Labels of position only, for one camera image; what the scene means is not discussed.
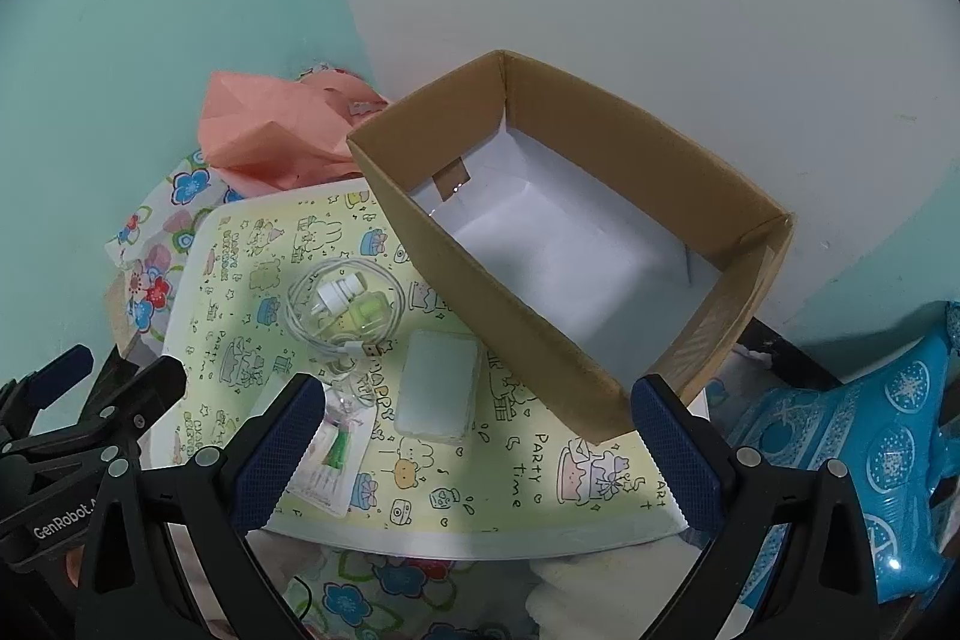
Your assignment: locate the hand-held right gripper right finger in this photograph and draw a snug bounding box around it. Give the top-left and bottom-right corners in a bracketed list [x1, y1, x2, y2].
[630, 372, 882, 640]

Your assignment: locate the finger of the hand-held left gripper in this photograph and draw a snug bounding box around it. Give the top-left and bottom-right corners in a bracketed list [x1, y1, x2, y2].
[75, 355, 188, 461]
[0, 345, 94, 438]

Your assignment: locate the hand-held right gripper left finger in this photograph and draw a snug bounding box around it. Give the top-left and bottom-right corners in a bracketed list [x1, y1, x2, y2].
[75, 372, 331, 640]

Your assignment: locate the colourful candle packet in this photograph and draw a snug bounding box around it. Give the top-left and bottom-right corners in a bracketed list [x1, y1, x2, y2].
[289, 385, 376, 519]

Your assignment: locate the clear light bulb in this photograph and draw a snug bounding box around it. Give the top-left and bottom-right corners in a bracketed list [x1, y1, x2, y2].
[319, 355, 383, 416]

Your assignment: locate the white cable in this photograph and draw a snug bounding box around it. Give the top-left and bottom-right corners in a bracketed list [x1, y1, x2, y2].
[285, 257, 410, 386]

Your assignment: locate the translucent plastic case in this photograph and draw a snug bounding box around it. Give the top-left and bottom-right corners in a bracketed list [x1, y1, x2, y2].
[395, 331, 481, 444]

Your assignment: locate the brown cardboard box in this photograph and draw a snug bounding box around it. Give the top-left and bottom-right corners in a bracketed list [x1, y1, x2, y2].
[346, 50, 794, 446]

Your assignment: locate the brown cardboard piece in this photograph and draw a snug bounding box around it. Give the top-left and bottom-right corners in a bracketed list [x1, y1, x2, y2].
[105, 272, 143, 356]

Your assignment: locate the floral printed cloth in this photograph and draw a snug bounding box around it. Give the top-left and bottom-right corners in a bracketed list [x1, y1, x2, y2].
[103, 64, 541, 640]

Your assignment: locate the blue patterned foil balloon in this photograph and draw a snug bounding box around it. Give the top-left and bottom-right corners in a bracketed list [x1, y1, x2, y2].
[712, 302, 960, 611]

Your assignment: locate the pink cloth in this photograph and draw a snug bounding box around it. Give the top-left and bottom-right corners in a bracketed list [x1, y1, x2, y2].
[199, 71, 391, 195]

